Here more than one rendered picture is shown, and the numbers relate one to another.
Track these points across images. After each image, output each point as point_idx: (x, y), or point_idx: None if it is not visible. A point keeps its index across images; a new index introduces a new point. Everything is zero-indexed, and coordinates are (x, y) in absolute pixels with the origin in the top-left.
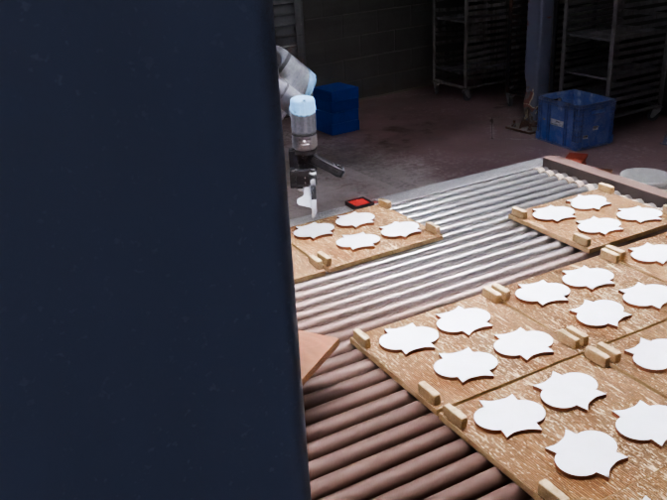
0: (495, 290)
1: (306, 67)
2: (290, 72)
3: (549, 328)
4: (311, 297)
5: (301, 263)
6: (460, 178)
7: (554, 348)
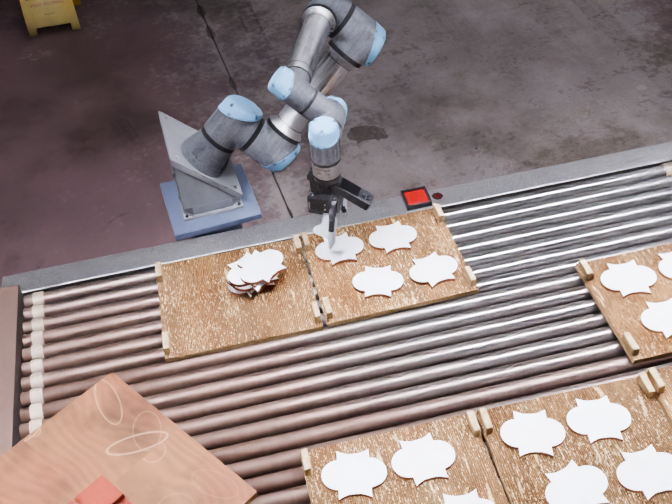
0: (480, 417)
1: (372, 26)
2: (349, 35)
3: (509, 496)
4: (293, 365)
5: (303, 306)
6: (560, 165)
7: None
